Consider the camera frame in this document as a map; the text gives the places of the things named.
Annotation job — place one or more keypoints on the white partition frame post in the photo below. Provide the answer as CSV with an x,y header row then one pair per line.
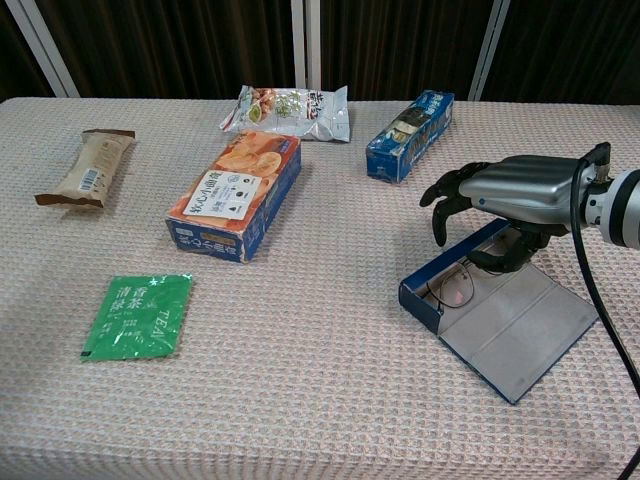
x,y
47,52
492,50
305,42

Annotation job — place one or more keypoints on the white nut snack bag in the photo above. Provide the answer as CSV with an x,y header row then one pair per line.
x,y
295,115

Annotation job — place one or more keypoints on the orange blue biscuit box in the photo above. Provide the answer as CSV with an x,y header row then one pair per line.
x,y
235,200

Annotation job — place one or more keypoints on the pink waffle tablecloth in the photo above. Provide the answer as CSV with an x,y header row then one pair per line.
x,y
300,390

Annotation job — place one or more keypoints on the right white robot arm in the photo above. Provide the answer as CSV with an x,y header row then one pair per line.
x,y
622,210

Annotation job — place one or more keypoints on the blue cookie box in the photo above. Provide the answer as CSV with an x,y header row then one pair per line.
x,y
410,137

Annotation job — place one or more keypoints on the dark blue floral box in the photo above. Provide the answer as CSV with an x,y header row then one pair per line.
x,y
515,330

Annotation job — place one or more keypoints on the eyeglasses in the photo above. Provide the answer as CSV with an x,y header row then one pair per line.
x,y
457,292

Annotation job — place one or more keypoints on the beige brown snack bar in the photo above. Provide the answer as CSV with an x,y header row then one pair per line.
x,y
90,167

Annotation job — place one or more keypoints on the dark brown curtain panel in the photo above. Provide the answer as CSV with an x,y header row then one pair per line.
x,y
15,65
175,45
575,40
400,45

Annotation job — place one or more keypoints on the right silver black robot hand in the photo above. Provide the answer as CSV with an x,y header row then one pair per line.
x,y
520,185

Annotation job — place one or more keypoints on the green tea sachet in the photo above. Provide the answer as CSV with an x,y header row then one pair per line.
x,y
137,320

